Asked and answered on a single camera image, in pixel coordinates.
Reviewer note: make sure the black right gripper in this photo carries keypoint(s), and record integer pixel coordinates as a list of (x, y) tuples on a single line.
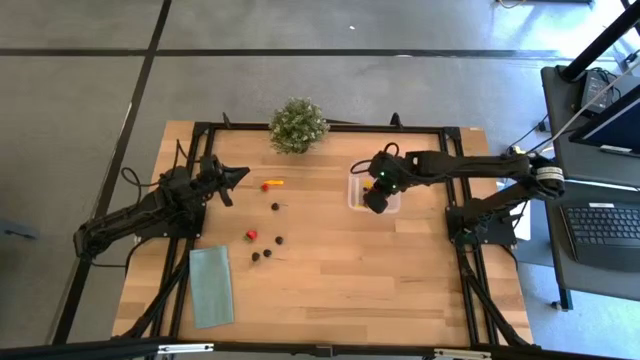
[(377, 201)]

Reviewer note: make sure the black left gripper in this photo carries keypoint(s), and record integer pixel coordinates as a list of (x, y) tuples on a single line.
[(210, 177)]

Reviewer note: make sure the yellow toy banana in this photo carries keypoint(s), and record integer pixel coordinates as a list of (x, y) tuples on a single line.
[(358, 204)]

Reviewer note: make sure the dark toy blueberry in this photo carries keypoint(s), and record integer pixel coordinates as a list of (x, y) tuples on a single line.
[(275, 206)]

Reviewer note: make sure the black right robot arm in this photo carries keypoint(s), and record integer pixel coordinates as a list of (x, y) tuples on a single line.
[(475, 167)]

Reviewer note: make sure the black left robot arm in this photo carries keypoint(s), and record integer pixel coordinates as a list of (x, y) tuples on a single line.
[(130, 220)]

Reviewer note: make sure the clear plastic tupperware container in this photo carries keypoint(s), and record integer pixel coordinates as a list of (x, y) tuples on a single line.
[(355, 192)]

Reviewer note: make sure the red toy strawberry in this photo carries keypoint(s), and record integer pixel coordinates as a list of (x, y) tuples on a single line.
[(252, 235)]

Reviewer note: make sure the large black toy blackberry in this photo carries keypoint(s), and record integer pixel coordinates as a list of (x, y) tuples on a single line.
[(255, 256)]

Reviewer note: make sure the green plant in black pot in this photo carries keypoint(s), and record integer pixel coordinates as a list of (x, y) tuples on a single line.
[(298, 125)]

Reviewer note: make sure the green folded cloth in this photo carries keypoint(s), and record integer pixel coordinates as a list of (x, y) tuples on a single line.
[(211, 287)]

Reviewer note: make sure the black side desk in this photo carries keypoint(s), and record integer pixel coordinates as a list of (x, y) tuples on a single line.
[(560, 125)]

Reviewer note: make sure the black laptop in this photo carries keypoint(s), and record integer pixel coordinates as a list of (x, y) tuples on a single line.
[(600, 235)]

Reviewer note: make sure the black power adapter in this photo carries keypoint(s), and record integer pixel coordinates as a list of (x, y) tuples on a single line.
[(595, 90)]

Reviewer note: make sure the black desk monitor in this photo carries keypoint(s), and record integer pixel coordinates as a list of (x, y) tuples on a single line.
[(617, 127)]

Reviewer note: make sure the black vertical pole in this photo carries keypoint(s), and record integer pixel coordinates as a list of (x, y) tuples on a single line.
[(600, 42)]

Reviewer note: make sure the black metal table frame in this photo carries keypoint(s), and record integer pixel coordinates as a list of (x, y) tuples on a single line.
[(350, 128)]

